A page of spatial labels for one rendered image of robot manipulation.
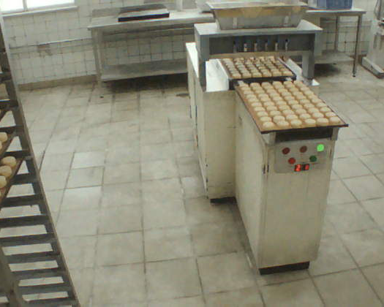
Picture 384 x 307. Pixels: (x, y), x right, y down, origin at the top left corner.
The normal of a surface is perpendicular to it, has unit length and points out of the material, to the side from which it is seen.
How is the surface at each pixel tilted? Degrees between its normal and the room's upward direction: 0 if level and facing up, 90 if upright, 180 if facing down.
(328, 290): 0
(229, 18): 115
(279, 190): 90
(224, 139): 90
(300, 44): 90
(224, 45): 90
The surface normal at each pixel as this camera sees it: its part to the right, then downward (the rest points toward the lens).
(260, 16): 0.10, 0.80
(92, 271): -0.05, -0.88
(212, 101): 0.09, 0.47
